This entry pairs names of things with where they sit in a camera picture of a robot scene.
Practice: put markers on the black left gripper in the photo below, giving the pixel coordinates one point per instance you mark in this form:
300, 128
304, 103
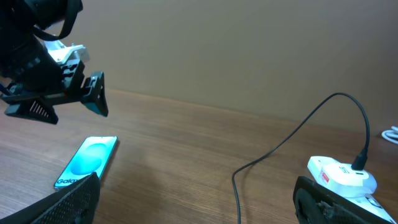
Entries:
71, 86

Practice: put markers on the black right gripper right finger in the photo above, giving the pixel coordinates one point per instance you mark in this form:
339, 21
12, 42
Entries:
315, 204

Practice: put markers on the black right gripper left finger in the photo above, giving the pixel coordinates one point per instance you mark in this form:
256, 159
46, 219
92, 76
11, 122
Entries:
74, 204

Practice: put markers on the blue screen smartphone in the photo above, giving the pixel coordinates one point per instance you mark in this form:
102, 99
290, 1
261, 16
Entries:
93, 155

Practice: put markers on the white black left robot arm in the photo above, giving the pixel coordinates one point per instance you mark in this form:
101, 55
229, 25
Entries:
43, 71

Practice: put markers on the white charger adapter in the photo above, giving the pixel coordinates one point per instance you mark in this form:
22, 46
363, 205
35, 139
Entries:
343, 180

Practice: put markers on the white power strip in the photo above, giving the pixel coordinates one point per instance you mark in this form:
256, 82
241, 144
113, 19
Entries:
367, 202

